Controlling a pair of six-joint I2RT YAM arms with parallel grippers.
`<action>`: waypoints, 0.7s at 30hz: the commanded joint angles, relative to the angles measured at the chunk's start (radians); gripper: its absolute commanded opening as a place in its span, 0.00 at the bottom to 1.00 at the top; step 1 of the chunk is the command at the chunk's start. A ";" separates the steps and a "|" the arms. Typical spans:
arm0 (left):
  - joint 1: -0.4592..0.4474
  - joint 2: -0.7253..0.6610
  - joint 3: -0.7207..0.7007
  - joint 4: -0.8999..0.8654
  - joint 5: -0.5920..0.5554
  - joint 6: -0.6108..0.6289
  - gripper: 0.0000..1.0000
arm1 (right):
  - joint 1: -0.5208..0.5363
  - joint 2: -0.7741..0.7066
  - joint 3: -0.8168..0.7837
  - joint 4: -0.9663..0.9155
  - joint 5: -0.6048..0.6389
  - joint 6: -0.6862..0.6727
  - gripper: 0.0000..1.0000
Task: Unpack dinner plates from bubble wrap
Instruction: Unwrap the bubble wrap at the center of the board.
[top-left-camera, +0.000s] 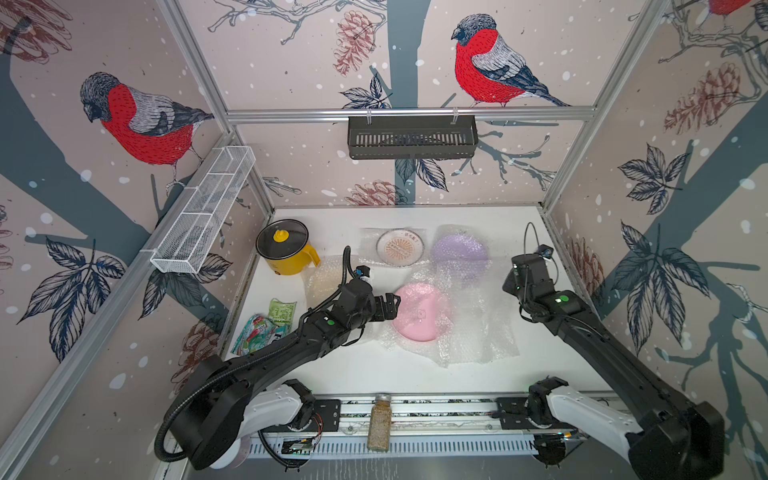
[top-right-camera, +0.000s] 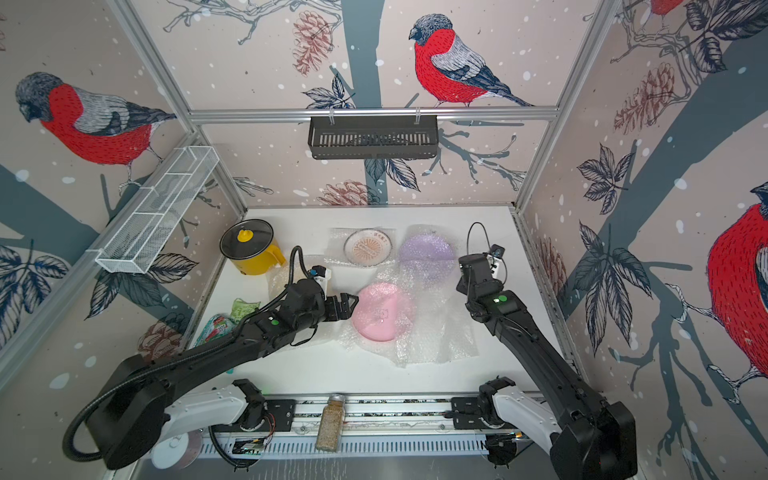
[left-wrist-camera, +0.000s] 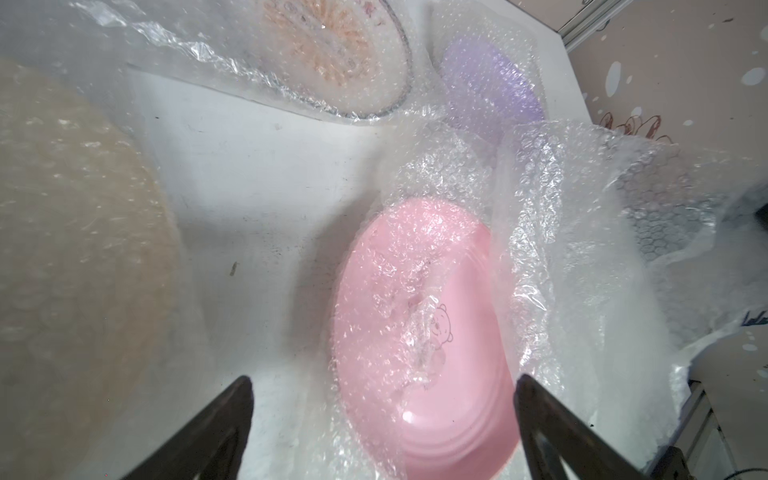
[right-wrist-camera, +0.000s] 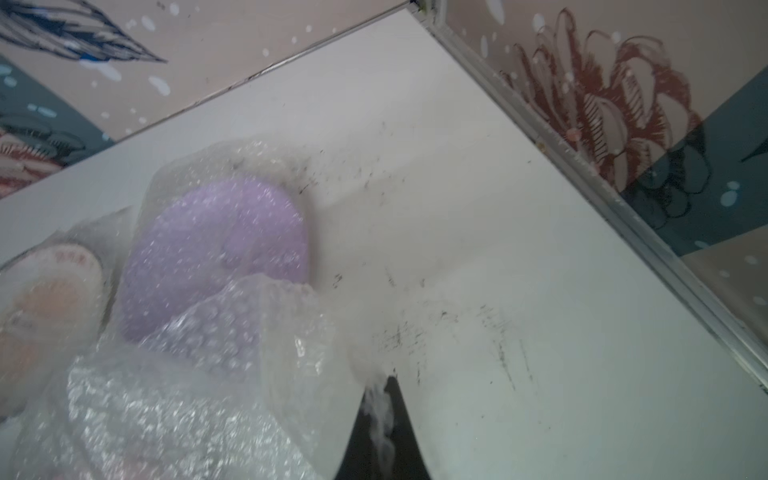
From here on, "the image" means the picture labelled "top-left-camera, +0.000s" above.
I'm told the pink dinner plate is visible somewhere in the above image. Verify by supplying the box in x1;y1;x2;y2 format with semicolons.
393;282;453;343

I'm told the clear bubble wrap sheet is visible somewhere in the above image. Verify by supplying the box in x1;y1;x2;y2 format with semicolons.
371;259;519;368

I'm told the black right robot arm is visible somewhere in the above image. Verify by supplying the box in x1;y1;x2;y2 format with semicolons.
502;254;725;479

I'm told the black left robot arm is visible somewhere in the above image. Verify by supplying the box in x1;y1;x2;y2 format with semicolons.
153;277;401;470

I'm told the cream plate in bubble wrap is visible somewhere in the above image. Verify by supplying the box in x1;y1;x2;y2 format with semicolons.
300;255;343;307

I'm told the patterned plate in bubble wrap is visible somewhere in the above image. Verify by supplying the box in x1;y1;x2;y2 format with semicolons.
358;228;428;268

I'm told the purple plate in bubble wrap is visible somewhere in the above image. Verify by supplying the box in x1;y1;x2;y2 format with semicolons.
430;224;490;282

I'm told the small green sachet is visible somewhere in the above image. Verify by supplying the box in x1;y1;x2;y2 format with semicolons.
267;298;297;327

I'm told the yellow pot with black lid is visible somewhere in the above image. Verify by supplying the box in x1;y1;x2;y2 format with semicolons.
255;219;321;276

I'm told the green snack packet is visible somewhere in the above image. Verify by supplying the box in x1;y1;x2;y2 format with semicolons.
230;315;291;356

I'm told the spice jar with granules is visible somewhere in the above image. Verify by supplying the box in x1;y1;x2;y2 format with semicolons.
367;394;392;452

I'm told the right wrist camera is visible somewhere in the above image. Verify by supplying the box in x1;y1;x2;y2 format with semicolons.
536;244;554;259

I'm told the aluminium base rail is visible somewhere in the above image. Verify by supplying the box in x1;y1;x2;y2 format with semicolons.
245;392;637;460

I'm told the black hanging wire basket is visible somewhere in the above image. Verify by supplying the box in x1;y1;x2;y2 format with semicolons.
347;115;479;160

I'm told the white wire mesh shelf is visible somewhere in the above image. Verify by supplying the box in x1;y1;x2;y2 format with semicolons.
150;145;255;274

